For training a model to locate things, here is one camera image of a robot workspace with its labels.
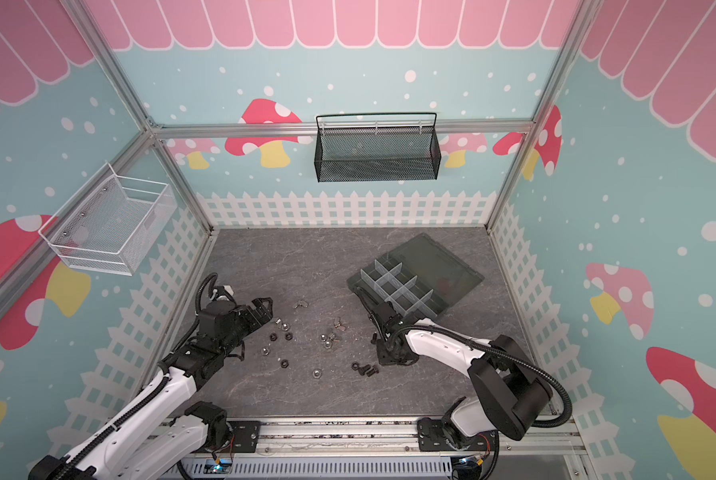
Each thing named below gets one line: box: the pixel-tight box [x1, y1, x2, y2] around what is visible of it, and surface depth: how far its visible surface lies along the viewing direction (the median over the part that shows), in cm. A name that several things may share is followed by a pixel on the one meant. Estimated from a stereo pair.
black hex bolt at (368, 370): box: [358, 364, 379, 377], surface depth 86 cm
